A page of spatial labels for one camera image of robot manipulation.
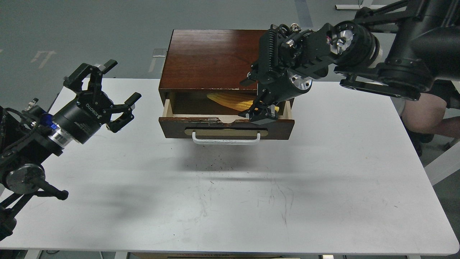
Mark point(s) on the person in black clothes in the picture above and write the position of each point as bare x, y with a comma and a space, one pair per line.
424, 118

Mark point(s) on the yellow corn cob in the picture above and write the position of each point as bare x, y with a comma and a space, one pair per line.
236, 101

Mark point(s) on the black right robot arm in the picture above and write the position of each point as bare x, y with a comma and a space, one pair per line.
397, 50

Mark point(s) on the white desk foot base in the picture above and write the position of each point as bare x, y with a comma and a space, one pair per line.
357, 6

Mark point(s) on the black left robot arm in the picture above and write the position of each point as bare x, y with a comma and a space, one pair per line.
30, 136

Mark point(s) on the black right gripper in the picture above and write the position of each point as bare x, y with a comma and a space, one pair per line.
272, 92

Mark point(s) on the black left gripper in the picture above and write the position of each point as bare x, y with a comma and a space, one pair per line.
81, 118

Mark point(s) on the dark wooden drawer cabinet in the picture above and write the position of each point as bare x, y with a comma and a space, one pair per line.
209, 60

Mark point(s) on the wooden drawer with white handle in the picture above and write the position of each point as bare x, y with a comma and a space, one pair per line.
188, 113

